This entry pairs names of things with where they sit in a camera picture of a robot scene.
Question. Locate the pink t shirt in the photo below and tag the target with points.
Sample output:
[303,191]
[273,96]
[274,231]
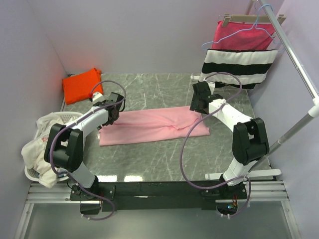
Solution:
[149,126]

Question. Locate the white laundry basket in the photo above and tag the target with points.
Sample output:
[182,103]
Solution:
[66,117]

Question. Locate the folded orange t shirt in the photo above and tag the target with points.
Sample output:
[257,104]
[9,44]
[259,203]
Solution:
[79,87]

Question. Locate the magenta hanging cloth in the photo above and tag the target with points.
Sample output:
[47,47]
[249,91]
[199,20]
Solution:
[241,36]

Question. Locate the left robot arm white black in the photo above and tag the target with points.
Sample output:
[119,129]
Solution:
[65,146]

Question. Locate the white t shirt red print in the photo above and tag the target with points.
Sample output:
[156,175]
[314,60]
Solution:
[33,152]

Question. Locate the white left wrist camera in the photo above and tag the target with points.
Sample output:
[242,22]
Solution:
[97,97]

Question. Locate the metal clothes rack pole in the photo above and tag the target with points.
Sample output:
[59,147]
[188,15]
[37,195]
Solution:
[288,100]

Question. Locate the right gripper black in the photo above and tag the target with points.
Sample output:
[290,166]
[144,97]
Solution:
[194,106]

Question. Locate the wooden clip hanger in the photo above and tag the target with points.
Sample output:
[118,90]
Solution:
[227,18]

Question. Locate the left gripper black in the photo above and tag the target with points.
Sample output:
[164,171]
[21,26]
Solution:
[106,124]

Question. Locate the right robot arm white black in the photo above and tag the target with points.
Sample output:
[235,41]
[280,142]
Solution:
[249,142]

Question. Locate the black white striped cloth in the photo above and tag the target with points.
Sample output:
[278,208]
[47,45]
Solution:
[233,67]

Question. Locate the aluminium frame rail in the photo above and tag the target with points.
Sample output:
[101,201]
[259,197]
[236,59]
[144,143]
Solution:
[270,191]

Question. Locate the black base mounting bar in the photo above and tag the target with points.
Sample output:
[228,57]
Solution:
[162,195]

